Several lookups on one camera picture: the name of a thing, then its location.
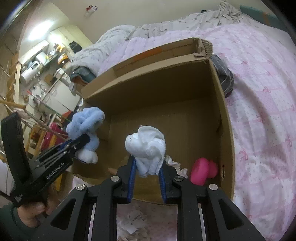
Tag red white wall hanger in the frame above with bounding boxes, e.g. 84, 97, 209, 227
85, 5, 98, 17

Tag grey floral bedsheet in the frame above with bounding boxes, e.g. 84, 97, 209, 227
129, 1, 245, 39

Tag clear plastic packet with label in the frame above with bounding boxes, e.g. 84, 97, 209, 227
125, 209, 148, 233

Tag beige wooden cabinet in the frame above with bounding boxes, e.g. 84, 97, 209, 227
50, 81, 81, 112

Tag teal pillow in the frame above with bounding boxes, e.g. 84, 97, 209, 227
239, 5, 288, 32

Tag folded blue orange clothes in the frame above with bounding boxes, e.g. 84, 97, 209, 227
69, 66, 97, 85

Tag dark grey striped cloth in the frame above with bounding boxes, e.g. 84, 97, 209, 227
210, 54, 234, 98

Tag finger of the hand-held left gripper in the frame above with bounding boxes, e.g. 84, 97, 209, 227
62, 134, 91, 156
54, 140, 74, 151

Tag pink rubber duck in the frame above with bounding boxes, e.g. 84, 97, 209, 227
190, 158, 219, 186

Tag grey floral comforter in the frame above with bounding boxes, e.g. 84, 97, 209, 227
68, 25, 139, 81

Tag cardboard box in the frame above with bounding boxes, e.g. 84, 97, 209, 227
72, 37, 236, 205

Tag black hanging bag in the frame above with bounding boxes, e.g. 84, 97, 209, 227
69, 41, 83, 53

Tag person's left forearm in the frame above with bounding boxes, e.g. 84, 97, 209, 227
0, 206, 31, 241

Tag white sock with blue print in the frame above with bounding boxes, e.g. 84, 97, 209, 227
125, 125, 166, 178

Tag person's left hand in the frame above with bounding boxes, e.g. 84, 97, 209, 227
14, 187, 62, 230

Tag white water heater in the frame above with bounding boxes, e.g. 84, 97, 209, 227
20, 61, 41, 84

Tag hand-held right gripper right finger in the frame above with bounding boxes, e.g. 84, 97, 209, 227
158, 159, 266, 241

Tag white floral scrunchie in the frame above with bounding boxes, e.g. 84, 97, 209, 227
163, 155, 188, 178

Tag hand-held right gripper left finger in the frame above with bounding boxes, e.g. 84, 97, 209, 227
40, 156, 137, 241

